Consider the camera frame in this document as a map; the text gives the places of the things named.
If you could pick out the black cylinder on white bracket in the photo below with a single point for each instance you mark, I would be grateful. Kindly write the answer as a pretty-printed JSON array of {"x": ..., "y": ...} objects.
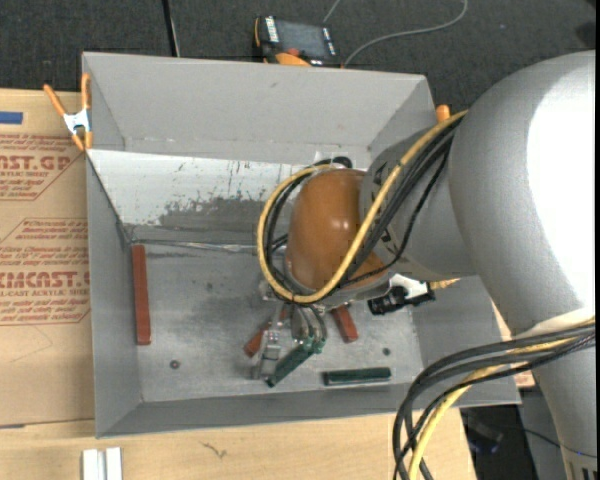
[{"x": 391, "y": 300}]

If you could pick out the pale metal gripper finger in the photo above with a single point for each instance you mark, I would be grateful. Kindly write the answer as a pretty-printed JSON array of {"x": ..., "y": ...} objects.
[
  {"x": 258, "y": 368},
  {"x": 273, "y": 353}
]

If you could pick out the brown cardboard board, red print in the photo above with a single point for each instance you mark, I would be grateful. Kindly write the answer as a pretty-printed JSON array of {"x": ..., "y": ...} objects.
[{"x": 40, "y": 358}]

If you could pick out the grey metal bin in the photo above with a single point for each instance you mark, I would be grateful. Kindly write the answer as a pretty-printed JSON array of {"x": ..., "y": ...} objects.
[{"x": 205, "y": 308}]

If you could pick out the dark green flat block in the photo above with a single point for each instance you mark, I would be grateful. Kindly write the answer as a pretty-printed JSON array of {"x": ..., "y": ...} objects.
[
  {"x": 357, "y": 376},
  {"x": 286, "y": 367}
]

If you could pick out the red-brown flat block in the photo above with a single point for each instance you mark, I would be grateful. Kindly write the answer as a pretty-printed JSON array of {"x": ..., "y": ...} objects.
[
  {"x": 255, "y": 342},
  {"x": 347, "y": 327},
  {"x": 141, "y": 293}
]

